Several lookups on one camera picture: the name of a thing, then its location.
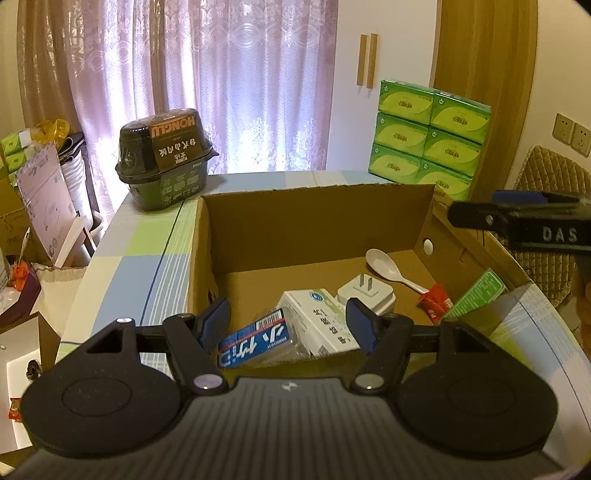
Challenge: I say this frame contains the white square night light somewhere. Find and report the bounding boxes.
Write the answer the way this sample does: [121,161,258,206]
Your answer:
[337,273,396,315]

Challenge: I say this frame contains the red candy packet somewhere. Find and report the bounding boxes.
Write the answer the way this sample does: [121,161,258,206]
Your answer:
[418,284,454,325]

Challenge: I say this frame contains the white plastic spoon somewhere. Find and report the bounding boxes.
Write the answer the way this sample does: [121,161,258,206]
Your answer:
[366,249,428,295]

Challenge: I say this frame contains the blue white small box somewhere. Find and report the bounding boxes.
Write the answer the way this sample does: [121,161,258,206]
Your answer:
[217,308,291,369]

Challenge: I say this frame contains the plaid tablecloth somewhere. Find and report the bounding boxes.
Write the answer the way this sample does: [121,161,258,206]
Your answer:
[57,184,590,467]

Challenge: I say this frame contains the green tissue pack stack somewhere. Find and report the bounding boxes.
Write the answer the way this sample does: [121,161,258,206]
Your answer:
[369,80,492,201]

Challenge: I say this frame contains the brown cardboard box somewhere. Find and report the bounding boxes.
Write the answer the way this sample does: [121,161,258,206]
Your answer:
[186,183,532,384]

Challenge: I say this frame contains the dark open gift box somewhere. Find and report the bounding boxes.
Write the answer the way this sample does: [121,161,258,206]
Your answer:
[1,261,41,329]

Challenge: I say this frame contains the dark food container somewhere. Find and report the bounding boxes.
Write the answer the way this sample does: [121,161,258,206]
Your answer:
[115,108,217,211]

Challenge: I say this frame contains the brown cardboard carton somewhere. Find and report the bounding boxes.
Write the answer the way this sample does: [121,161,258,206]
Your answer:
[0,178,50,265]

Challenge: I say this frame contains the lace curtain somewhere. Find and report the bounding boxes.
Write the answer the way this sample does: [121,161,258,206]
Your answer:
[16,1,339,215]

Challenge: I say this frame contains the wall power sockets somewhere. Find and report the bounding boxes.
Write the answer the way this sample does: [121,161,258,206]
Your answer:
[552,113,591,157]

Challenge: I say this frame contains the wooden door handles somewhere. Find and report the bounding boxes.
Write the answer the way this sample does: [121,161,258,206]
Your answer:
[356,33,379,89]

